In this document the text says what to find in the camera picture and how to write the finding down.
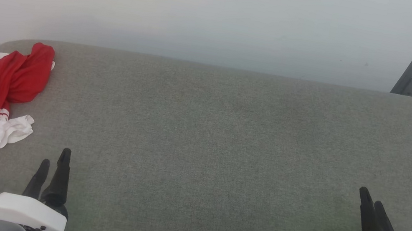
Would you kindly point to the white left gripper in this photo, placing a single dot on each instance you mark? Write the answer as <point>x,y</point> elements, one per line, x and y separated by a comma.
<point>19,210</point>

